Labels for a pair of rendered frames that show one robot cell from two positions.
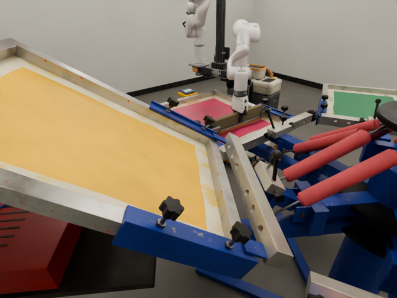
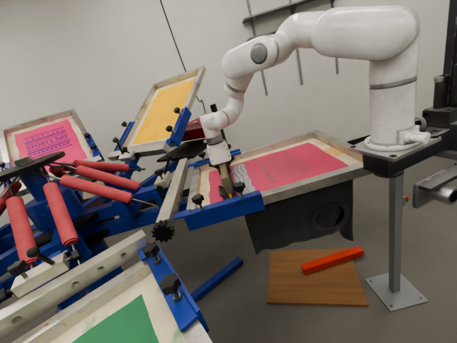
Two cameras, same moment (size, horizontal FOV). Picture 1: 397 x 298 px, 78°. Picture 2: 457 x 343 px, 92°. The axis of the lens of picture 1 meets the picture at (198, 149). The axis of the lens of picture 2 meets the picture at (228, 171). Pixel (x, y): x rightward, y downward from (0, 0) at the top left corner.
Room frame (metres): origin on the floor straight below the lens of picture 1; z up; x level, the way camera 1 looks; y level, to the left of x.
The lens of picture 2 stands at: (1.96, -1.06, 1.41)
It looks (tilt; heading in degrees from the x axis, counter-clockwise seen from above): 22 degrees down; 125
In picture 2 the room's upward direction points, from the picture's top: 17 degrees counter-clockwise
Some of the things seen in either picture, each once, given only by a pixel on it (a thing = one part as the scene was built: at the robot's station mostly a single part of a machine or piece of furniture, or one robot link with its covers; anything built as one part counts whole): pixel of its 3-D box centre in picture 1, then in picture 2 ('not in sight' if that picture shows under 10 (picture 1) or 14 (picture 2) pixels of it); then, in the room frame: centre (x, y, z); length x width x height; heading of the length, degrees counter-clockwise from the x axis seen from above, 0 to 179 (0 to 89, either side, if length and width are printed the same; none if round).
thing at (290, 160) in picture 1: (264, 151); (189, 205); (1.18, -0.38, 0.89); 1.24 x 0.06 x 0.06; 34
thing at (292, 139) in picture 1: (286, 141); (156, 190); (1.07, -0.45, 1.02); 0.17 x 0.06 x 0.05; 34
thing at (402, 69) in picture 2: not in sight; (391, 48); (2.02, -0.37, 1.37); 0.13 x 0.10 x 0.16; 80
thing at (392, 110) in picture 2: (241, 60); (396, 114); (2.03, -0.37, 1.21); 0.16 x 0.13 x 0.15; 137
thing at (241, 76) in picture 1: (243, 78); (214, 124); (1.40, -0.27, 1.25); 0.15 x 0.10 x 0.11; 170
